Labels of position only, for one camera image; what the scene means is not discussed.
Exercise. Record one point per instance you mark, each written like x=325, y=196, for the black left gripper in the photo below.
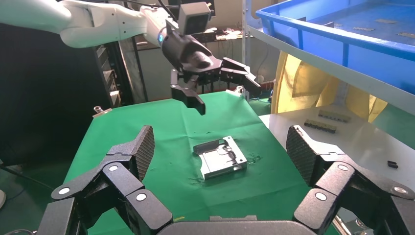
x=184, y=52

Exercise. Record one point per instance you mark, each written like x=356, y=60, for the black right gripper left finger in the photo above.
x=123, y=185

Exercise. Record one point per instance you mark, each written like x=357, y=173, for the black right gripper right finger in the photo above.
x=340, y=181

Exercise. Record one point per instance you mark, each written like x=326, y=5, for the stamped sheet metal bracket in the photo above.
x=220, y=162

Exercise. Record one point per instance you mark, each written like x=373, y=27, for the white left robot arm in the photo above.
x=81, y=22

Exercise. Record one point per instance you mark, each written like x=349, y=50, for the dark metal link strip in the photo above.
x=320, y=126
x=334, y=116

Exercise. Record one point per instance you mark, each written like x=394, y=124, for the silver binder clip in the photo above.
x=239, y=89
x=102, y=112
x=348, y=227

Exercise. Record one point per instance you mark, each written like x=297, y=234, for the small black clip part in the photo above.
x=392, y=164

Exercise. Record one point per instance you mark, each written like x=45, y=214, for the green table cloth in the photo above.
x=168, y=136

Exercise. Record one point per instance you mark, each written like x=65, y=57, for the yellow plastic bag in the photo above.
x=291, y=84

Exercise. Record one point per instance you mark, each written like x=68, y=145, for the white metal shelf board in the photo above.
x=356, y=81

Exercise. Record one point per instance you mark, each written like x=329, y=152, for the black storage rack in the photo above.
x=110, y=74

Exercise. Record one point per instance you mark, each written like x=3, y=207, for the blue plastic tray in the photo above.
x=324, y=48

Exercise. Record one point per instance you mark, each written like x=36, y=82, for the beige tape strip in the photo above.
x=385, y=21
x=407, y=35
x=363, y=29

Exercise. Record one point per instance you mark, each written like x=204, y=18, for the white shelf upright post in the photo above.
x=246, y=32

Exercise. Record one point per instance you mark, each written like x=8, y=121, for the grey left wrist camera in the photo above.
x=194, y=18

